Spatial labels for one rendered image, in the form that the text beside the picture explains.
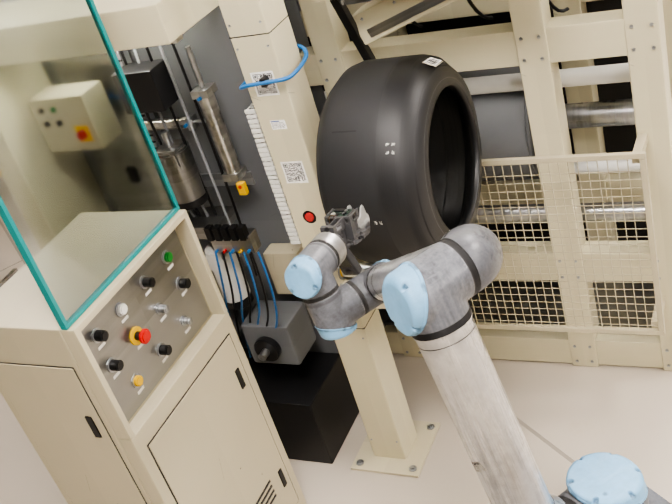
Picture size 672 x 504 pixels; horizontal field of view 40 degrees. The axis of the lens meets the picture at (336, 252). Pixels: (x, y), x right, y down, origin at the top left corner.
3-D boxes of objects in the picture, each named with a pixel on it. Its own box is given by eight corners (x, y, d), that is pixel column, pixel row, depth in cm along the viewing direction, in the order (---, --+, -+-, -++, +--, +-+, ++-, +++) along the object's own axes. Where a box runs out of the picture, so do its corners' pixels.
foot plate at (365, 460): (350, 469, 339) (349, 465, 338) (376, 418, 359) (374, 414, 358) (418, 478, 327) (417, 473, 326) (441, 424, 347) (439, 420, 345)
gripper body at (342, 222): (359, 206, 228) (340, 228, 218) (367, 237, 231) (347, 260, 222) (332, 207, 231) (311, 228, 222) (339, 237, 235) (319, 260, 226)
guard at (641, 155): (416, 326, 351) (371, 167, 316) (417, 323, 352) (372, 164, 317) (665, 335, 309) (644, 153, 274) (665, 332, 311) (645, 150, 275)
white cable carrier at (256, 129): (290, 244, 296) (243, 110, 272) (297, 235, 299) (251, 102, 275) (303, 244, 294) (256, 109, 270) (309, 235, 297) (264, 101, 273)
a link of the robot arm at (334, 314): (372, 323, 217) (351, 278, 213) (333, 349, 213) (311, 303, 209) (354, 316, 225) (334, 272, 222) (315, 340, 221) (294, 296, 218)
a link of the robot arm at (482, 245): (507, 201, 164) (376, 255, 228) (453, 235, 160) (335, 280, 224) (540, 257, 164) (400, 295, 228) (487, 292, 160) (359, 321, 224)
